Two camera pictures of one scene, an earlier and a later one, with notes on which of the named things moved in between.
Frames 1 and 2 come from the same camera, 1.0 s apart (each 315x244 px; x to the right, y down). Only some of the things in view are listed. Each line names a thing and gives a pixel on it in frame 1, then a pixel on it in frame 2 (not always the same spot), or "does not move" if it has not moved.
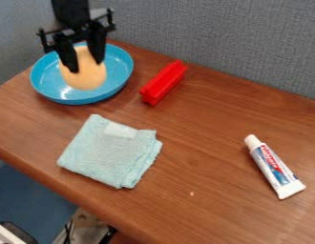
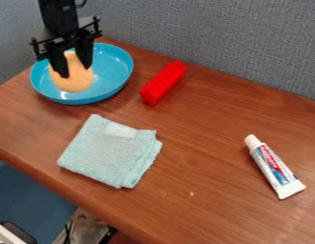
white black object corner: x=9 y=233 does not move
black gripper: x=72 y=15 to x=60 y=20
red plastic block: x=154 y=90 does not move
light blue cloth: x=111 y=152 does not move
